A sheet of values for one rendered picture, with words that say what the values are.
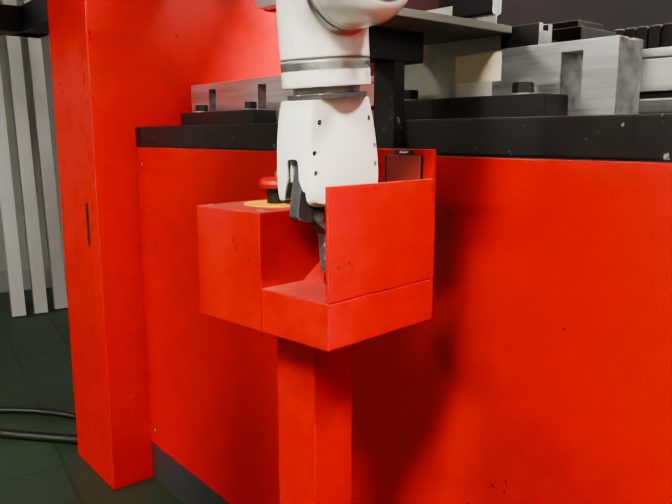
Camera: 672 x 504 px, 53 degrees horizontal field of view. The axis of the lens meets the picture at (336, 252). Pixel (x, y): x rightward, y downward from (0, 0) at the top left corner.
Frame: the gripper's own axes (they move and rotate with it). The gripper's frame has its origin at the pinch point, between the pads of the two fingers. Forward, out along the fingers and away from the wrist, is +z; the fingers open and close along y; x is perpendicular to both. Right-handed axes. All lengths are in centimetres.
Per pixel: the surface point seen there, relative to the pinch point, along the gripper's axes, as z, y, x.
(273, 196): -5.0, -0.3, -9.2
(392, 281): 2.9, -2.7, 5.0
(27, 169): 12, -85, -291
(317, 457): 22.3, 2.6, -2.0
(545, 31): -21.8, -40.2, 1.7
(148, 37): -30, -41, -97
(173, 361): 42, -29, -83
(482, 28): -22.5, -32.7, -3.3
